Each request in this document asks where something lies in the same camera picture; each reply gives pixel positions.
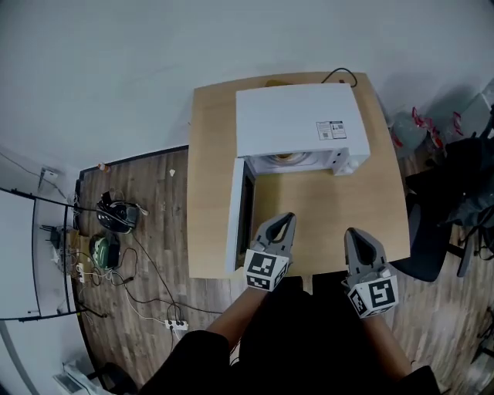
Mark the white flat device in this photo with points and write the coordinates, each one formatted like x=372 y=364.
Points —
x=73 y=378

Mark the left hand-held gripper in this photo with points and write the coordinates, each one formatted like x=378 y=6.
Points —
x=262 y=270

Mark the person's right forearm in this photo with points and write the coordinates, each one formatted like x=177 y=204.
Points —
x=386 y=347

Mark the white microwave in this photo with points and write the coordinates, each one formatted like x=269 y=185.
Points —
x=293 y=119

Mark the person's left forearm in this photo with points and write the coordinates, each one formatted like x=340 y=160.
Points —
x=235 y=318

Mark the green round device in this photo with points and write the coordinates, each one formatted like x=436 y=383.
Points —
x=103 y=250

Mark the brown round container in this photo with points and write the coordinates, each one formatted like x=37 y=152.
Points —
x=287 y=157

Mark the clear plastic bags red print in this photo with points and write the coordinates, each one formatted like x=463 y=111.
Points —
x=418 y=129

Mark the black helmet-shaped device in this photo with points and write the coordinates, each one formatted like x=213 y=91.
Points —
x=116 y=216

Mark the black router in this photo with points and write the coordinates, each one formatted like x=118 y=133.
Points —
x=54 y=236

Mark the orange small bottle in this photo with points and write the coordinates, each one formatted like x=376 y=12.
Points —
x=103 y=167

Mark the white black-framed desk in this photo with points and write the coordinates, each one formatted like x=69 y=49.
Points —
x=23 y=254

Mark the black bag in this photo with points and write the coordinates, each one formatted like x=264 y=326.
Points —
x=467 y=173

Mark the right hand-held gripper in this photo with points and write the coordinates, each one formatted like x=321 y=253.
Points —
x=376 y=297

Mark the small white power strip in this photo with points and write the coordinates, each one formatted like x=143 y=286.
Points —
x=80 y=272

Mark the black office chair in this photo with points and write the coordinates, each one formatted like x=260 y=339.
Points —
x=424 y=247

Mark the brown cardboard box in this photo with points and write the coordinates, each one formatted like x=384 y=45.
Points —
x=79 y=247

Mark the person's black clothing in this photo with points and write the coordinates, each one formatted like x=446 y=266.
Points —
x=301 y=347

